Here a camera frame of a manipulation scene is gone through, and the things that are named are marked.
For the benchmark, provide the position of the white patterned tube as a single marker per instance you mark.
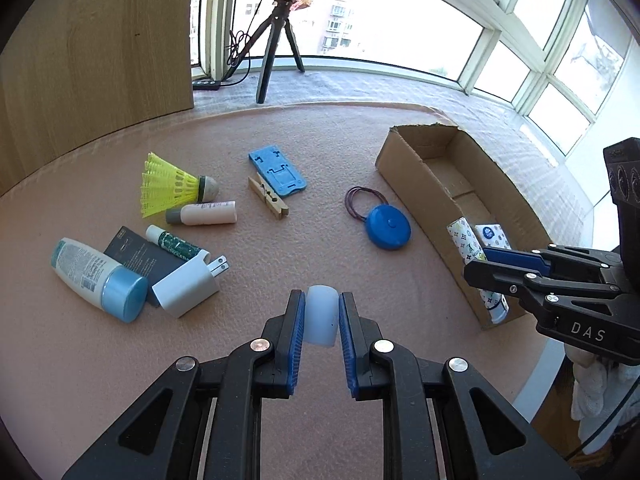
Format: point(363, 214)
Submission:
point(462, 237)

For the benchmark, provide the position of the cream tube with grey cap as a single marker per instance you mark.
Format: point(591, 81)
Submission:
point(210, 212)

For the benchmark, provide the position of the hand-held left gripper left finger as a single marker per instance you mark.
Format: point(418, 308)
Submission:
point(295, 340)

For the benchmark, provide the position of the white bottle with blue cap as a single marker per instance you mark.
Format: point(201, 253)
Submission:
point(85, 270)

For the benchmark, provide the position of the small white blue packet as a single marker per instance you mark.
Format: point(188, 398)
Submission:
point(490, 235)

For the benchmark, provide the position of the blue folding phone stand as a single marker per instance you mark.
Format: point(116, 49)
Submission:
point(285, 180)

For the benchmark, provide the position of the person's right hand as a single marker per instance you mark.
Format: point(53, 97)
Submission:
point(595, 385)

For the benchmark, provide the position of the green white lip balm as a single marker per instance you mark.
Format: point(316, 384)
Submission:
point(175, 245)

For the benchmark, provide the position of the wooden clothespin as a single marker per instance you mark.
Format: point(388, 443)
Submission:
point(267, 197)

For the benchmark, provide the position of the white translucent plastic cap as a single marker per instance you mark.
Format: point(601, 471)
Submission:
point(322, 315)

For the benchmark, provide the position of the round blue tape measure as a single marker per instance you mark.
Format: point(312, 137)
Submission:
point(387, 227)

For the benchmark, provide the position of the dark grey card box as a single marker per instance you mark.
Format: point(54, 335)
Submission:
point(140, 257)

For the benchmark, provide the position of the black tripod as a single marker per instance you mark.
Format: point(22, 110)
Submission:
point(270, 50)

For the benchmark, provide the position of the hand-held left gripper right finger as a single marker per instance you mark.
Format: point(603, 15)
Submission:
point(347, 340)

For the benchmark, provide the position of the black power strip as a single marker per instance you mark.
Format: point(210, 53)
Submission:
point(206, 84)

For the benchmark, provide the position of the white charger plug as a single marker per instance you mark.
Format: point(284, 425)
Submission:
point(185, 287)

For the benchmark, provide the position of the light wooden board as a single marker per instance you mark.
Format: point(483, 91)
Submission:
point(100, 60)

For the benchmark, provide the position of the cardboard box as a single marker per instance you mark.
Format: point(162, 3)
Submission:
point(425, 180)

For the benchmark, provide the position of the yellow shuttlecock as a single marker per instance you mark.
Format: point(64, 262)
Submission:
point(170, 185)

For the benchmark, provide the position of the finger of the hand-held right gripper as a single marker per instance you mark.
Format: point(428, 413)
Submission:
point(510, 256)
point(500, 275)

